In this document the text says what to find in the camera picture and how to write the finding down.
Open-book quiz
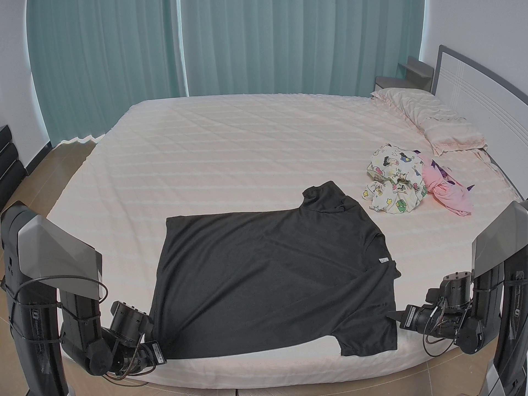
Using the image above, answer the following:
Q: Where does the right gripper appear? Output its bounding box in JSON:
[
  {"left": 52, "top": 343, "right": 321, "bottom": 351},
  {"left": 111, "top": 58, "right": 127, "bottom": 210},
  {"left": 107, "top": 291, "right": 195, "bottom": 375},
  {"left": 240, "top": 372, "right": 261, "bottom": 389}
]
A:
[{"left": 385, "top": 304, "right": 444, "bottom": 337}]

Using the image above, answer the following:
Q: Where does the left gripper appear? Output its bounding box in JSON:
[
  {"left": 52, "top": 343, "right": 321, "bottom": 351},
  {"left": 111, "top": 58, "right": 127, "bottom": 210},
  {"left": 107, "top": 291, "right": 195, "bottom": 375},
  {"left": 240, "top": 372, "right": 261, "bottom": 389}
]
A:
[{"left": 138, "top": 341, "right": 167, "bottom": 367}]

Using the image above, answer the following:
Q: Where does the black T-shirt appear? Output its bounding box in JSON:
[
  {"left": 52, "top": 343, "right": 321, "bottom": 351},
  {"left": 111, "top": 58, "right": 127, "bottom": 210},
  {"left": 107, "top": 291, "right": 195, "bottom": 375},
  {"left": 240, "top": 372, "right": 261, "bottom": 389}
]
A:
[{"left": 148, "top": 181, "right": 402, "bottom": 360}]

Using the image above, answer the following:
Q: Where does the bed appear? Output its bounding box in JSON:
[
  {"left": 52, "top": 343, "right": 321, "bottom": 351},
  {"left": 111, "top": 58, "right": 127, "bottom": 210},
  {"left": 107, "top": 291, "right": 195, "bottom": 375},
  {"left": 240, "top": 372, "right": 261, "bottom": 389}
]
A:
[{"left": 45, "top": 45, "right": 528, "bottom": 391}]

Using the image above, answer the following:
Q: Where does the pink garment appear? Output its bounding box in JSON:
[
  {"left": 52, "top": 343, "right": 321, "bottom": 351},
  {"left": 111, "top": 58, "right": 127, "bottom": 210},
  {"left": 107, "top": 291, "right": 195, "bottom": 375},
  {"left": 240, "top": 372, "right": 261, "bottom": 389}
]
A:
[{"left": 419, "top": 151, "right": 475, "bottom": 217}]

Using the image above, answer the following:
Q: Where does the white printed pyjama garment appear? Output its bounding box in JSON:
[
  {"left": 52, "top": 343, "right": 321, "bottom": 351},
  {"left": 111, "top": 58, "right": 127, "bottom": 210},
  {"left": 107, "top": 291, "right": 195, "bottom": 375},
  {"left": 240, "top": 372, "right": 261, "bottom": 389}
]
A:
[{"left": 363, "top": 143, "right": 427, "bottom": 215}]

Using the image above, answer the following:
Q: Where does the pale pink pillow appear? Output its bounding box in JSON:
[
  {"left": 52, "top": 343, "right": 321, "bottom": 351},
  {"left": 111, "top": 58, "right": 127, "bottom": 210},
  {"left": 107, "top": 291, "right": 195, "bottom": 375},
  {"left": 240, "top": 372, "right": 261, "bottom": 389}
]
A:
[{"left": 370, "top": 88, "right": 488, "bottom": 156}]

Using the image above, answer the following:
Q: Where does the grey bedside table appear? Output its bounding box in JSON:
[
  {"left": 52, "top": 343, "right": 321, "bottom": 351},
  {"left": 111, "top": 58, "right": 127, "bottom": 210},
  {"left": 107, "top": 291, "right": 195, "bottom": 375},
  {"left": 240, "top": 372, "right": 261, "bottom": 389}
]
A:
[{"left": 374, "top": 55, "right": 435, "bottom": 95}]

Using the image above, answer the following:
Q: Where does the blue-green curtain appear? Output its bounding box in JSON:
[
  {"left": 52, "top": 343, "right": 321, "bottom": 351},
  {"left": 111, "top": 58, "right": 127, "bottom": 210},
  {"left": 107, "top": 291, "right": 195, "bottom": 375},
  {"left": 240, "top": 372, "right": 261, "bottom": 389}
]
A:
[
  {"left": 26, "top": 0, "right": 189, "bottom": 145},
  {"left": 179, "top": 0, "right": 427, "bottom": 98}
]

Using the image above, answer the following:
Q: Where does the black cable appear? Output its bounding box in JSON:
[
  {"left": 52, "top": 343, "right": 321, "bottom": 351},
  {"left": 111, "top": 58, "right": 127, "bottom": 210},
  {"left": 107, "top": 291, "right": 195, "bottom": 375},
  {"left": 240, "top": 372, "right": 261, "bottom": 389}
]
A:
[
  {"left": 423, "top": 330, "right": 457, "bottom": 356},
  {"left": 8, "top": 277, "right": 109, "bottom": 304}
]

